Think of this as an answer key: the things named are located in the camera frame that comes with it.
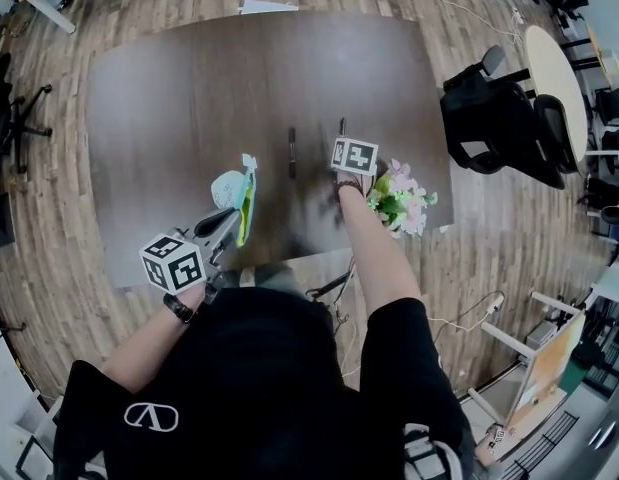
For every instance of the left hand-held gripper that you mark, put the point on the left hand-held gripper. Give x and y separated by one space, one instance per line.
174 268

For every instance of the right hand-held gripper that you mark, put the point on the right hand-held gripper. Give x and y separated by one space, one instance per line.
356 157

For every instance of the black pen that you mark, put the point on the black pen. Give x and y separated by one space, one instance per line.
292 150
343 127

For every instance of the light blue pencil pouch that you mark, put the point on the light blue pencil pouch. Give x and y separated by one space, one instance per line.
229 190

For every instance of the person's left forearm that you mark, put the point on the person's left forearm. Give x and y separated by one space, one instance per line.
144 348

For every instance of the person's right forearm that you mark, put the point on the person's right forearm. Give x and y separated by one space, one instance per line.
374 248

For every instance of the pink flowers in white pot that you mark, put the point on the pink flowers in white pot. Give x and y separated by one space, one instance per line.
404 203

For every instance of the person's grey trouser leg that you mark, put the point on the person's grey trouser leg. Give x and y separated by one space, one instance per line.
274 275

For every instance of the black wrist watch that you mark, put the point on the black wrist watch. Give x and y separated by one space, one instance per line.
179 309

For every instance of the person's black t-shirt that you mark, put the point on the person's black t-shirt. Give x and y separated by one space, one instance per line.
269 393

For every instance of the white table foot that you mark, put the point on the white table foot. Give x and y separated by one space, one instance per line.
266 7

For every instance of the white power strip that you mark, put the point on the white power strip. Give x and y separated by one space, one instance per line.
495 303

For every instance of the round white table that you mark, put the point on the round white table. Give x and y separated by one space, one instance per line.
556 83

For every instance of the small yellow top desk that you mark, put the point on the small yellow top desk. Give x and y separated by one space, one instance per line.
596 48

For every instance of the white frame wooden desk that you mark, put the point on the white frame wooden desk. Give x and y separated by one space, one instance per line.
549 368

